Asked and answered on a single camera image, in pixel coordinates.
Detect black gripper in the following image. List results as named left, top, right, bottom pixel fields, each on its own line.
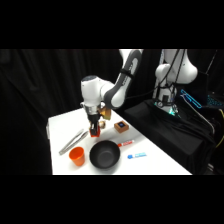
left=81, top=101, right=105, bottom=137

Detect red cube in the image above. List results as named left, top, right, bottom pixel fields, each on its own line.
left=90, top=125, right=101, bottom=139

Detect black bowl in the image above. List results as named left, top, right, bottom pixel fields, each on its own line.
left=88, top=140, right=122, bottom=170

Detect brown box with blue screen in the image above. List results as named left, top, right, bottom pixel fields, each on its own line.
left=113, top=121, right=130, bottom=134

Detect metal tongs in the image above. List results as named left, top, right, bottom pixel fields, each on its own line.
left=58, top=129, right=90, bottom=156

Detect orange plastic cup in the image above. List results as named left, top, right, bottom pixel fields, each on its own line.
left=68, top=146, right=86, bottom=167

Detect red whiteboard marker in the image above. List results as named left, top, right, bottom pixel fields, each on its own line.
left=116, top=139, right=136, bottom=148

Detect blue whiteboard marker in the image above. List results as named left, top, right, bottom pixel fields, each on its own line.
left=127, top=152, right=148, bottom=160

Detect black robot stand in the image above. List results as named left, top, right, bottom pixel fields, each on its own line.
left=120, top=98, right=217, bottom=176

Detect black curtain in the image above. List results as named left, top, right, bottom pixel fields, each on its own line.
left=0, top=49, right=224, bottom=176

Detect blue-lit device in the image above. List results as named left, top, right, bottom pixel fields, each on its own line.
left=180, top=88, right=204, bottom=109

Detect black cable bundle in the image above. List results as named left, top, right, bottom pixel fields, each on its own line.
left=152, top=49, right=188, bottom=108

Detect yellow cable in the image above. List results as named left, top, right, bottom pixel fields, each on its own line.
left=213, top=108, right=224, bottom=150

